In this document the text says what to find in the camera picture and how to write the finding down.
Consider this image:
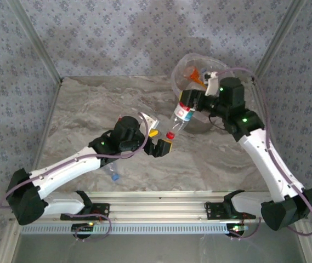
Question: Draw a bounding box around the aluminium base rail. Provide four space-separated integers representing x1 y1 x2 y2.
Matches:
42 191 271 221

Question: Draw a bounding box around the clear bottle blue cap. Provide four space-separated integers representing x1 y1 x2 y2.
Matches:
102 161 121 181

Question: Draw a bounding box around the grey slotted cable duct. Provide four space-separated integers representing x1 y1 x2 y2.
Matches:
21 222 229 236

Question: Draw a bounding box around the orange juice bottle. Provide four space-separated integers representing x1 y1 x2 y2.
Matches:
183 65 208 90

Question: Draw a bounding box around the aluminium frame post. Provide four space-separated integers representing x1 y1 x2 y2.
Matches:
6 0 64 84
253 0 309 83

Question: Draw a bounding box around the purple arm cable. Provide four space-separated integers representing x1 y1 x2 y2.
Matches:
0 111 150 209
215 67 312 236

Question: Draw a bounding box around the short purple cable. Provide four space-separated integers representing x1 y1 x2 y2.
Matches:
73 213 112 243
228 218 262 241

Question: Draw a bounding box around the aluminium table edge rail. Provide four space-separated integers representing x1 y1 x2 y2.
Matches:
0 78 65 263

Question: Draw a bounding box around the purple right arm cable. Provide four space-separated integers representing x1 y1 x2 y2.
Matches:
215 67 312 236

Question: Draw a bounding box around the clear plastic bin liner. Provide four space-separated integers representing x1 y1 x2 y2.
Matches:
171 53 229 123

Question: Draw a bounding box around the red cap red label bottle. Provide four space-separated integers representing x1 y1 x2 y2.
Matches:
165 101 196 140

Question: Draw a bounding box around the small black circuit board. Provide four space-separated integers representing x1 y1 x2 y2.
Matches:
71 222 95 232
225 223 249 236

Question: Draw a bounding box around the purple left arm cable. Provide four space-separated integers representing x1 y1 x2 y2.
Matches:
0 111 150 209

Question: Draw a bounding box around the clear plastic bin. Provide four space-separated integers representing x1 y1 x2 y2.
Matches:
171 54 229 134

